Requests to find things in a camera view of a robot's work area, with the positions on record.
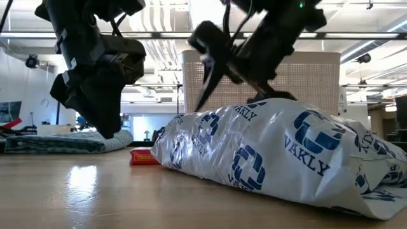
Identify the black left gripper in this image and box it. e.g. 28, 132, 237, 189
50, 59, 128, 139

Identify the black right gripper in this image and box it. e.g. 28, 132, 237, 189
187, 18, 299, 113

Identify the blue patterned folded cloth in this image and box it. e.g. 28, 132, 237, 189
3, 129, 134, 155

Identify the red tool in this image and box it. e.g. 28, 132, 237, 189
0, 117, 24, 130

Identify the black hanging reel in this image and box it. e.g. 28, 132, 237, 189
25, 53, 41, 69
356, 52, 372, 65

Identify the white plastic basket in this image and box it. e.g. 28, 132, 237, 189
181, 50, 341, 116

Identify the red and white bandage box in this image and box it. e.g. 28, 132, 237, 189
129, 148, 161, 167

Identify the white blue-printed plastic bag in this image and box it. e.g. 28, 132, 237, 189
151, 97, 407, 221

